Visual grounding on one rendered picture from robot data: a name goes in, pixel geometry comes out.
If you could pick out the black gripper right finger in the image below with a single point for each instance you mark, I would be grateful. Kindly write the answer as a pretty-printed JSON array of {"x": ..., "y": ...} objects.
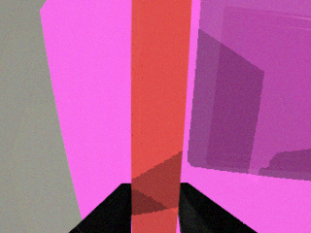
[{"x": 200, "y": 214}]

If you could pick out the red lid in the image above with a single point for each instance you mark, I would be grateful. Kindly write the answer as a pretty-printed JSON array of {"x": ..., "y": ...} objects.
[{"x": 160, "y": 49}]

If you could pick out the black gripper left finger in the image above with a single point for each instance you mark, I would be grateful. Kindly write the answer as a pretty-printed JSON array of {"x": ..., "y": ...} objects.
[{"x": 113, "y": 215}]

